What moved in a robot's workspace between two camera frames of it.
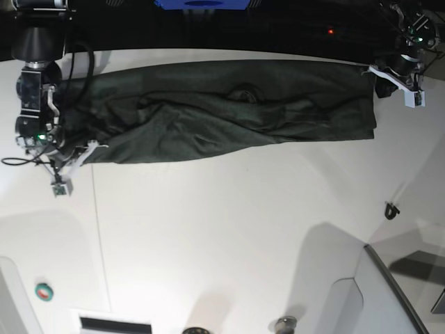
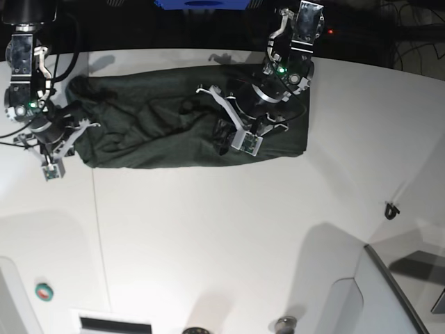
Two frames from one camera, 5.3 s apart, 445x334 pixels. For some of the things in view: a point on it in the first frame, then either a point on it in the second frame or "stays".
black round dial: (196, 330) stays
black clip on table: (391, 211) stays
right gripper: (405, 70) -> (251, 110)
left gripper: (67, 160) -> (51, 137)
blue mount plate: (203, 5) stays
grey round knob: (286, 325) stays
